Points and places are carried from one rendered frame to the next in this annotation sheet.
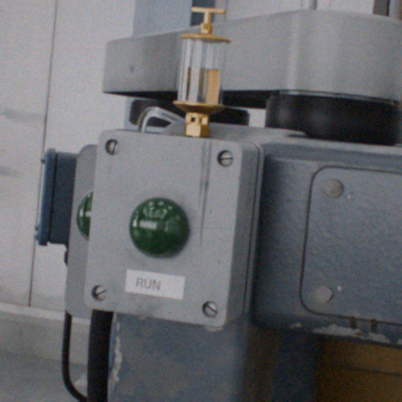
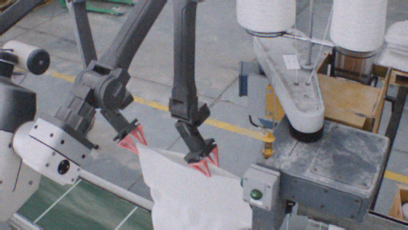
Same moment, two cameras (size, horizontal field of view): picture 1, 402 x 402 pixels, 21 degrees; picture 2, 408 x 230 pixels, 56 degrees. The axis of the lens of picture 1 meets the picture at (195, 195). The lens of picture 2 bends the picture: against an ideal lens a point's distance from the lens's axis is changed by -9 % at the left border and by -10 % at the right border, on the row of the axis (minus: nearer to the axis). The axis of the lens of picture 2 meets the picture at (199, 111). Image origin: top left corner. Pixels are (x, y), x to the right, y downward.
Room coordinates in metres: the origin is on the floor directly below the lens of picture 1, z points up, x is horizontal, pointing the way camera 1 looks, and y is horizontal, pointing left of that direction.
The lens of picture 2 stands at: (-0.13, -0.06, 1.99)
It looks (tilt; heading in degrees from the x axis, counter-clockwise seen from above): 35 degrees down; 16
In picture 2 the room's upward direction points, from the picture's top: 4 degrees counter-clockwise
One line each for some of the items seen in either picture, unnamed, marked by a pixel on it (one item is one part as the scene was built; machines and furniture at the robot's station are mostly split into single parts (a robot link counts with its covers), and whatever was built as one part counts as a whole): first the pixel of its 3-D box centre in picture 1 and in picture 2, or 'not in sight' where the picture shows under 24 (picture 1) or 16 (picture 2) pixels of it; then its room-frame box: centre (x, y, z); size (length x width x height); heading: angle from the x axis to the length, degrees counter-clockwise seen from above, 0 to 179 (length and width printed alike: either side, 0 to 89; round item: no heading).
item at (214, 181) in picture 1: (175, 224); (261, 187); (0.56, 0.01, 1.29); 0.08 x 0.05 x 0.09; 73
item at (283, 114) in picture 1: (334, 121); (306, 127); (0.72, -0.09, 1.35); 0.09 x 0.09 x 0.03
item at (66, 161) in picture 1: (76, 210); (249, 81); (1.08, 0.12, 1.25); 0.10 x 0.08 x 0.12; 8
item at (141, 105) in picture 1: (189, 119); not in sight; (1.10, 0.01, 1.35); 0.12 x 0.12 x 0.04
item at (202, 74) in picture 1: (202, 72); (268, 144); (0.62, 0.00, 1.37); 0.03 x 0.02 x 0.03; 73
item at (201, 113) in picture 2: not in sight; (191, 111); (0.89, 0.27, 1.24); 0.11 x 0.09 x 0.12; 160
